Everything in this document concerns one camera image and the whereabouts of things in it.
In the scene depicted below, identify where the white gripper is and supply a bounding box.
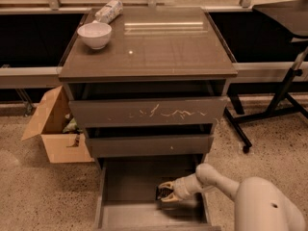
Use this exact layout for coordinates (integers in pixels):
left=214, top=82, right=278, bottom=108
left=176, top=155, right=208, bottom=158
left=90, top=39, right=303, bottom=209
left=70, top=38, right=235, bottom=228
left=158, top=173, right=213, bottom=203

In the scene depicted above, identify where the dark rxbar chocolate wrapper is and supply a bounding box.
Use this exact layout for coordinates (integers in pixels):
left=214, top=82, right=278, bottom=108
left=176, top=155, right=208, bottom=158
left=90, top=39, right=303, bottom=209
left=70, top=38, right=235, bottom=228
left=156, top=187, right=171, bottom=200

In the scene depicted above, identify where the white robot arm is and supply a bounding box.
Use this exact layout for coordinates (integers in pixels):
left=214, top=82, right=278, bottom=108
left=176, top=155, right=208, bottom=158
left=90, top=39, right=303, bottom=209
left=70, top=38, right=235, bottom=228
left=158, top=163, right=306, bottom=231

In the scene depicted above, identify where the grey bottom drawer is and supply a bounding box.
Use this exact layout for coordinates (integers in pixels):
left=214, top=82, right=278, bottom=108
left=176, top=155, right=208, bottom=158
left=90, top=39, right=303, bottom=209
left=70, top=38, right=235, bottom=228
left=93, top=155, right=221, bottom=231

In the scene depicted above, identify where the grey drawer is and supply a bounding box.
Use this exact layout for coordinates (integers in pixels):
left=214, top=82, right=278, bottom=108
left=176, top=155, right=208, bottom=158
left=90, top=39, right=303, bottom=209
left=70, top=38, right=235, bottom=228
left=93, top=155, right=221, bottom=231
left=68, top=80, right=229, bottom=129
left=86, top=124, right=213, bottom=158

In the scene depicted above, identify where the grey middle drawer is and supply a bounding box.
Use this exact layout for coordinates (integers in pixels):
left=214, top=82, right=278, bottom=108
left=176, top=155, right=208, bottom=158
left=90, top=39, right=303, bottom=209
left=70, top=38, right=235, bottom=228
left=86, top=124, right=213, bottom=158

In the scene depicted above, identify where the grey drawer cabinet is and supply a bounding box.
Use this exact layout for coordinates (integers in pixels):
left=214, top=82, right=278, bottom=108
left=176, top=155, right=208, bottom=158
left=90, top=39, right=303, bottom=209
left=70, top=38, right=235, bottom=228
left=58, top=6, right=238, bottom=166

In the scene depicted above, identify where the grey top drawer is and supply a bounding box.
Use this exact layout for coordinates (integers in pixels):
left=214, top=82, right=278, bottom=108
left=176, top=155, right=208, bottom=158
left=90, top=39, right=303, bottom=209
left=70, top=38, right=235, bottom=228
left=68, top=80, right=229, bottom=129

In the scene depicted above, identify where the cardboard box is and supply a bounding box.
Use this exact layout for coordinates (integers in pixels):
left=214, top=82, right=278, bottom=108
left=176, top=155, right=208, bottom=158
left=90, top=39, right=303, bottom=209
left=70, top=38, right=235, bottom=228
left=22, top=86, right=93, bottom=164

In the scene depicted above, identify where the green packet in box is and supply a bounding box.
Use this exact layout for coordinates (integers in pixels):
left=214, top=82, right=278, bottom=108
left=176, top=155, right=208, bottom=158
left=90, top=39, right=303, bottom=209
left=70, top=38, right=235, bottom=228
left=63, top=114, right=80, bottom=134

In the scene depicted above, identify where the white ceramic bowl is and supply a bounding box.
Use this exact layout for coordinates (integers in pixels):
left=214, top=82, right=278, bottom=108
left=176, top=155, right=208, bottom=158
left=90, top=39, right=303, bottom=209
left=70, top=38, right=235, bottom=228
left=77, top=22, right=112, bottom=50

